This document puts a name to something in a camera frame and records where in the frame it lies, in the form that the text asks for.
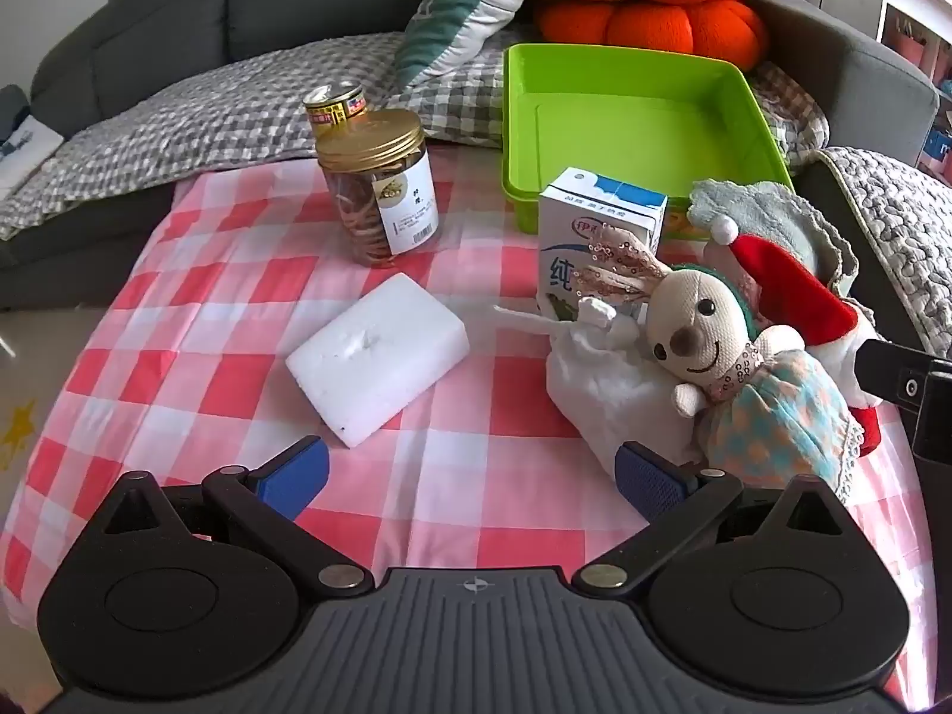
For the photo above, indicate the white foam block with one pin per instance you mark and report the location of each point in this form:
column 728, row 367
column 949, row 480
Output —
column 372, row 357

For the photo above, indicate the grey green cloth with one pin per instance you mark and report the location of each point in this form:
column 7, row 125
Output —
column 773, row 216

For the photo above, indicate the grey white cloth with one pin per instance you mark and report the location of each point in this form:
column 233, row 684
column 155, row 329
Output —
column 26, row 156

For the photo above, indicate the gold lid clear jar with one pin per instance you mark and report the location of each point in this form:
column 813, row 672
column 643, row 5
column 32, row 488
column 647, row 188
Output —
column 372, row 201

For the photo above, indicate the cream mouse doll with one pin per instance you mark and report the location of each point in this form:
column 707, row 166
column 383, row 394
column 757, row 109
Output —
column 699, row 312

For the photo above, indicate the grey sofa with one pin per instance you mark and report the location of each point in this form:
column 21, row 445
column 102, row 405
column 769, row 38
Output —
column 149, row 7

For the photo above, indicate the red santa hat plush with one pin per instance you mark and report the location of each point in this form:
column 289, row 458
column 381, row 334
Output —
column 781, row 282

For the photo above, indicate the white blue milk carton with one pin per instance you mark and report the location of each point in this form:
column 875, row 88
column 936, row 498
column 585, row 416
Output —
column 587, row 227

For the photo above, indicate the green white leaf pillow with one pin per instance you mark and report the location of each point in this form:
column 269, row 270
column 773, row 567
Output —
column 461, row 7

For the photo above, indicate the dark ottoman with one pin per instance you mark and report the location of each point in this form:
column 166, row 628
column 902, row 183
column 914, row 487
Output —
column 833, row 193

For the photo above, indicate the pink checked tablecloth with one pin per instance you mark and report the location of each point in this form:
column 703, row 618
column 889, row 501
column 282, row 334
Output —
column 223, row 297

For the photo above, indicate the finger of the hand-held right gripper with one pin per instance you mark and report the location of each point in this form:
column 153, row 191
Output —
column 904, row 383

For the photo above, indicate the grey knitted cover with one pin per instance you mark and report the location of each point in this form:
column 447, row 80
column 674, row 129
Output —
column 907, row 238

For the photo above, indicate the green plastic tray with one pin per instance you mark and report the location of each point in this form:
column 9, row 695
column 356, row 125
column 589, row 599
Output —
column 639, row 119

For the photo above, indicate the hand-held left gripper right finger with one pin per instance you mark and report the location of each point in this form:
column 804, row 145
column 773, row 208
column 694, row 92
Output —
column 654, row 483

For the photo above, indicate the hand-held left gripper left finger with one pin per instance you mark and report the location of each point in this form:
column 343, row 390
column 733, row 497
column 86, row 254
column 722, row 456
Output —
column 294, row 472

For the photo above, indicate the grey checked blanket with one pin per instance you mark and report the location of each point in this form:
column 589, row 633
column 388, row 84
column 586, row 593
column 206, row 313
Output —
column 186, row 119

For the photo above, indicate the small yellow tin can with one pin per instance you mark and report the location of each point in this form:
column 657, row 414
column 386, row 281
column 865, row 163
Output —
column 335, row 115

